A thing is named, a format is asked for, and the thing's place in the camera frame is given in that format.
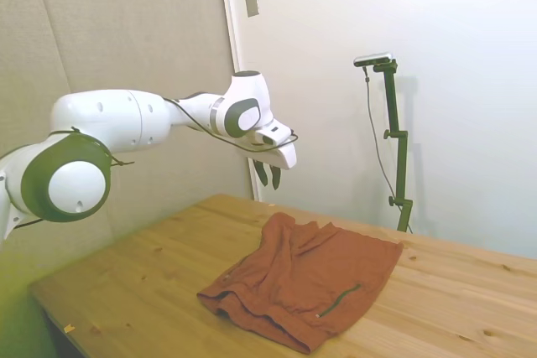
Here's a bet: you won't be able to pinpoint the grey exterior camera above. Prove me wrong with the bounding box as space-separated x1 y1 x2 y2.
352 51 396 69

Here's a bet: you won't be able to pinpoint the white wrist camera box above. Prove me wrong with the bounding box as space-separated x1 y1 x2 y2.
253 122 295 148

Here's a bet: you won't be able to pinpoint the dark green camera stand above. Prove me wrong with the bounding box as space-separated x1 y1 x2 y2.
372 60 414 234

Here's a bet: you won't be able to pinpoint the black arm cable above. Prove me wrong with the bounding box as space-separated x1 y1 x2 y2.
16 96 300 230

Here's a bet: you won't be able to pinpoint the white door frame trim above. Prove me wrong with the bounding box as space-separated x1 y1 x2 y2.
216 0 263 203

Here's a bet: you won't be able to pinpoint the rust orange shorts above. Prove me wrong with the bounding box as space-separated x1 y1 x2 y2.
196 211 405 355

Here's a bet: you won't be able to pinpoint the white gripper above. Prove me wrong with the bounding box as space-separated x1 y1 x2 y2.
244 133 299 191

